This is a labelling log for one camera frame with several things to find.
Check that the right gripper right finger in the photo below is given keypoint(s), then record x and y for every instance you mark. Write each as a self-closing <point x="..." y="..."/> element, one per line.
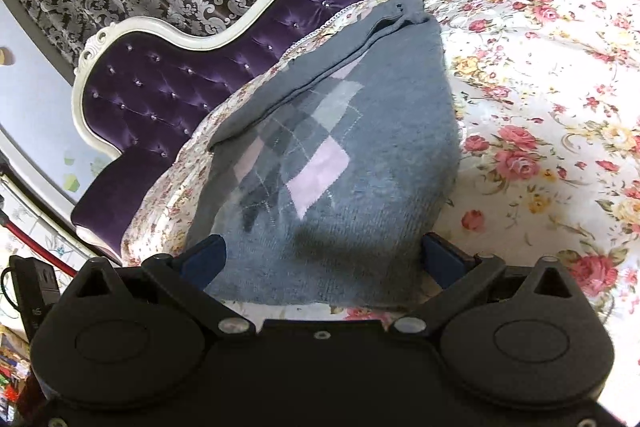
<point x="463" y="280"/>

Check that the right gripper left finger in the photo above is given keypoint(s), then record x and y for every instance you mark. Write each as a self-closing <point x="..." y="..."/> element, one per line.
<point x="184" y="279"/>

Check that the grey argyle sweater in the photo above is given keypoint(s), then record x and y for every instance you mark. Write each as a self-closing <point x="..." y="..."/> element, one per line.
<point x="323" y="183"/>

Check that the red stick vacuum cleaner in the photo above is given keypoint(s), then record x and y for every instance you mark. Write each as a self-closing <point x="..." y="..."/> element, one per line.
<point x="34" y="246"/>

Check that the purple tufted chaise sofa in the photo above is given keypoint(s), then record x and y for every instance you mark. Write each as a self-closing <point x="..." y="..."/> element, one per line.
<point x="142" y="87"/>

